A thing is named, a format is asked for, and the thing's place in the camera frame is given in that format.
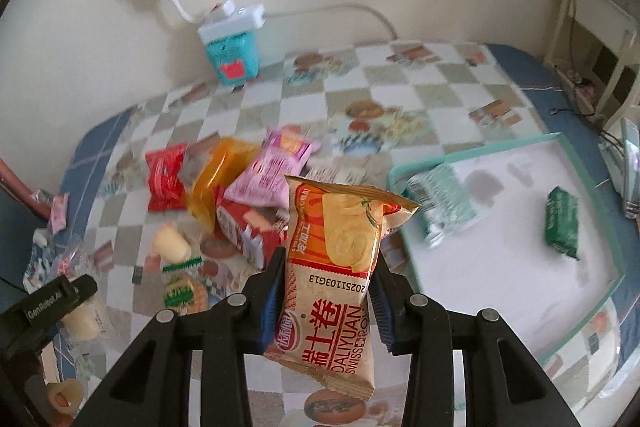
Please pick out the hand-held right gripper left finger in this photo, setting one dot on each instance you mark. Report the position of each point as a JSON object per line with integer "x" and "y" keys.
{"x": 272, "y": 302}

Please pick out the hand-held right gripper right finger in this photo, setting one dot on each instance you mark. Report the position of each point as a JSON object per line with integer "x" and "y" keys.
{"x": 385, "y": 317}

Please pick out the orange swiss roll packet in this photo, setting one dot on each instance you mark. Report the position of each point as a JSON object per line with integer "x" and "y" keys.
{"x": 330, "y": 257}

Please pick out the red white biscuit packet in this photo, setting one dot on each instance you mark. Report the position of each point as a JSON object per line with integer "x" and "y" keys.
{"x": 240, "y": 227}

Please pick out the green label cookie packet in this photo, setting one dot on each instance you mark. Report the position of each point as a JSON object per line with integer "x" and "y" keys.
{"x": 182, "y": 292}

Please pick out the clear cream roll packet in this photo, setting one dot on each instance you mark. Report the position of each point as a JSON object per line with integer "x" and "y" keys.
{"x": 170, "y": 244}

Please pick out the teal rimmed white tray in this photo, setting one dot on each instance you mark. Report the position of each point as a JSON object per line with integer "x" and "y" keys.
{"x": 500, "y": 257}

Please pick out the clear crinkled plastic wrapper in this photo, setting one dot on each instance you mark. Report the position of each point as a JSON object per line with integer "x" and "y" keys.
{"x": 50, "y": 257}

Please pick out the pale sausage bun snack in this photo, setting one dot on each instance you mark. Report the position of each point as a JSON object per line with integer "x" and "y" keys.
{"x": 65, "y": 397}

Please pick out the pink candy wrapper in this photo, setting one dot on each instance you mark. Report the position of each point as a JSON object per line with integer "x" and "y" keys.
{"x": 59, "y": 212}

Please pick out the green white speckled snack packet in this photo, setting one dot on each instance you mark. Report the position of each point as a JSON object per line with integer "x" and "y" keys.
{"x": 440, "y": 202}

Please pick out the pink swiss roll packet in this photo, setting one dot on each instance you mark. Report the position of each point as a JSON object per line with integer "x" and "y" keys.
{"x": 270, "y": 172}

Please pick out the orange clear cake packet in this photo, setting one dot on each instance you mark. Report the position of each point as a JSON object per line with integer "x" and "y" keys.
{"x": 220, "y": 177}

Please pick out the red flower print snack packet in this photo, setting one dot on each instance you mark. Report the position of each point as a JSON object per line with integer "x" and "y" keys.
{"x": 165, "y": 182}

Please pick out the dark green snack packet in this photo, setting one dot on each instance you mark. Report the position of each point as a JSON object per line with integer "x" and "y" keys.
{"x": 561, "y": 222}

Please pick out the teal box with red mark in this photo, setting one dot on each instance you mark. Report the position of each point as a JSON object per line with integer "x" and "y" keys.
{"x": 235, "y": 52}

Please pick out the white power strip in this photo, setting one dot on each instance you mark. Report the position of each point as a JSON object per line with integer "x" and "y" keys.
{"x": 240, "y": 19}

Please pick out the pinkish floor power strip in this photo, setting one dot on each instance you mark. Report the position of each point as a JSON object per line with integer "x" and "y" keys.
{"x": 582, "y": 89}

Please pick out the white wooden rack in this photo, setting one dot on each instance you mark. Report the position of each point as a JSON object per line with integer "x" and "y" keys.
{"x": 600, "y": 12}

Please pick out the reddish chair frame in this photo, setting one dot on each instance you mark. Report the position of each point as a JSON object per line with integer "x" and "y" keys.
{"x": 15, "y": 187}

